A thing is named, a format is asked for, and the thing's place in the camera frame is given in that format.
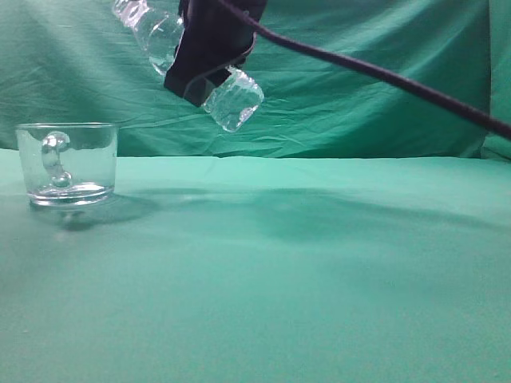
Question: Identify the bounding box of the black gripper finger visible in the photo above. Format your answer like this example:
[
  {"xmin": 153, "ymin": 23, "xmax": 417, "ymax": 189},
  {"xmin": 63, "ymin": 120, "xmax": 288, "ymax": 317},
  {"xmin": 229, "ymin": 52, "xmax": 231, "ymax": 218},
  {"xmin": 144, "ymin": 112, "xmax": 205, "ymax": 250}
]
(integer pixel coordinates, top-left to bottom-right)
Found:
[{"xmin": 164, "ymin": 39, "xmax": 240, "ymax": 107}]

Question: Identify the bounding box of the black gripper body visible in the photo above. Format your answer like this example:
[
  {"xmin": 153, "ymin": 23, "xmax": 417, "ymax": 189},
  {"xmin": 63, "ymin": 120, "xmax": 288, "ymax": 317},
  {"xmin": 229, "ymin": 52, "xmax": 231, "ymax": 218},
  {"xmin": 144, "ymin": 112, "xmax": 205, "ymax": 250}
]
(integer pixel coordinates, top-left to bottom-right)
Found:
[{"xmin": 177, "ymin": 1, "xmax": 256, "ymax": 66}]

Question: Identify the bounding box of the clear plastic water bottle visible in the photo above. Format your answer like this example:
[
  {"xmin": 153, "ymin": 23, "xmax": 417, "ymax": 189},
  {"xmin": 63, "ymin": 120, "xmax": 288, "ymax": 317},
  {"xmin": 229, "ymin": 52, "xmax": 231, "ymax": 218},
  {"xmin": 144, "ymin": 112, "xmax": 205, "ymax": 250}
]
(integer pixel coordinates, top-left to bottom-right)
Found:
[{"xmin": 112, "ymin": 1, "xmax": 264, "ymax": 132}]

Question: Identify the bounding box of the clear glass mug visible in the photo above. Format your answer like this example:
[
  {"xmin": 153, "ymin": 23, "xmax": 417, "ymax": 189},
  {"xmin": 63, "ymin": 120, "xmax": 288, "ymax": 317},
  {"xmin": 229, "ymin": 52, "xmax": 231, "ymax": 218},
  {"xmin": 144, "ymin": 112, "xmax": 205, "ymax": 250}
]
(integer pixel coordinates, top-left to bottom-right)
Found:
[{"xmin": 15, "ymin": 122, "xmax": 118, "ymax": 207}]

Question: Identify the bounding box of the green cloth backdrop and cover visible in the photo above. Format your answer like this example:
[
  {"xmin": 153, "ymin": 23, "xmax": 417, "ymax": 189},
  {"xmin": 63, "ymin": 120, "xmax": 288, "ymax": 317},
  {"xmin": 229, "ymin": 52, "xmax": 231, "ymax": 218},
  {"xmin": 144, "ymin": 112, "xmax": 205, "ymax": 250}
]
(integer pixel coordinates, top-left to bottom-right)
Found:
[{"xmin": 1, "ymin": 1, "xmax": 510, "ymax": 382}]

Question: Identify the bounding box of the black cable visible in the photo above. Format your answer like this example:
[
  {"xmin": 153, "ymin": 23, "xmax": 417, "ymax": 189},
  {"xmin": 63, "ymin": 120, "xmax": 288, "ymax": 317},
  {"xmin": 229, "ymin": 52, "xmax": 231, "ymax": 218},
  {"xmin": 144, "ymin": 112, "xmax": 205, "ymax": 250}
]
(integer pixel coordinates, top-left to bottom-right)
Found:
[{"xmin": 217, "ymin": 0, "xmax": 511, "ymax": 140}]

